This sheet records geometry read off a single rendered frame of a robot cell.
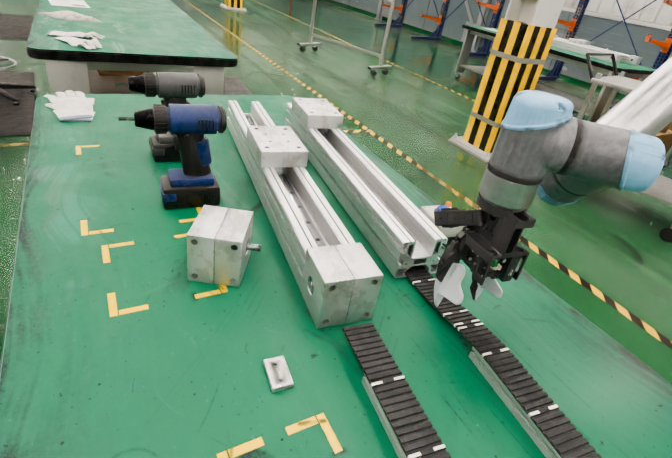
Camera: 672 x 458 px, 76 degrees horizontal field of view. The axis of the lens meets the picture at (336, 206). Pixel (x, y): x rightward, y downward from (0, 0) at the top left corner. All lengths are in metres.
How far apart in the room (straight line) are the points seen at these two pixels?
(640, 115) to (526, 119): 0.25
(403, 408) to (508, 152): 0.36
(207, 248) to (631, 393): 0.71
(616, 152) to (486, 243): 0.20
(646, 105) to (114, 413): 0.85
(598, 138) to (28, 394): 0.76
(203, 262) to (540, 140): 0.54
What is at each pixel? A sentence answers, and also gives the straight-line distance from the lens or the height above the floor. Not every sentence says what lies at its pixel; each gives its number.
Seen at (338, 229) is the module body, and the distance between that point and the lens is 0.79.
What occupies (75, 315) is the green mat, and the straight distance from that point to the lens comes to 0.76.
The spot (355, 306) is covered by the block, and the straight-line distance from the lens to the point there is 0.71.
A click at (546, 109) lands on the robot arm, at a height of 1.17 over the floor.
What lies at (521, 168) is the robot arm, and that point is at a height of 1.09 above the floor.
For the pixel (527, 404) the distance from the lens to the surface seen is 0.69.
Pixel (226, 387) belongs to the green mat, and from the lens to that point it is 0.64.
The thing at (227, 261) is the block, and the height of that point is 0.83.
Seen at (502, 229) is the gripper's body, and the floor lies 1.00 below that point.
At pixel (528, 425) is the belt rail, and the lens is 0.70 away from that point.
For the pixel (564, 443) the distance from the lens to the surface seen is 0.68.
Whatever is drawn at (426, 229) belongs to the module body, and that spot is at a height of 0.86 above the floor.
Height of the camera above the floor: 1.29
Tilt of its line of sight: 29 degrees down
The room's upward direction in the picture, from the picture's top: 10 degrees clockwise
